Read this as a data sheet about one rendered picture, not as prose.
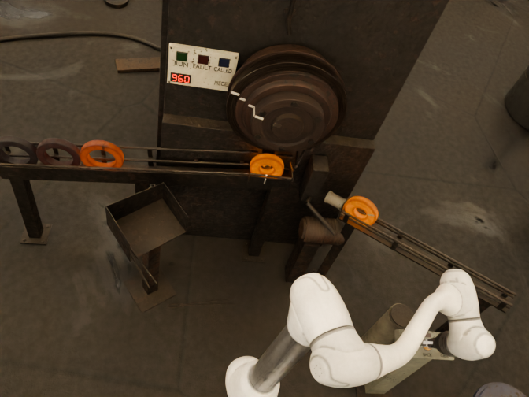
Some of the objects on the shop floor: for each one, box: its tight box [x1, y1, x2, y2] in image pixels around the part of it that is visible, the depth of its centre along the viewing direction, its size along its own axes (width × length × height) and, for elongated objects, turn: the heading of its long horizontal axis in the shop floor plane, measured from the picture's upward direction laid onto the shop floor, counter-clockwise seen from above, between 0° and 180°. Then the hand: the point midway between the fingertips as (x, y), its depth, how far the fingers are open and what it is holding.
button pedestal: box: [356, 329, 454, 397], centre depth 226 cm, size 16×24×62 cm, turn 83°
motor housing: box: [285, 216, 345, 283], centre depth 259 cm, size 13×22×54 cm, turn 83°
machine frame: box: [152, 0, 449, 247], centre depth 239 cm, size 73×108×176 cm
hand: (421, 343), depth 193 cm, fingers closed
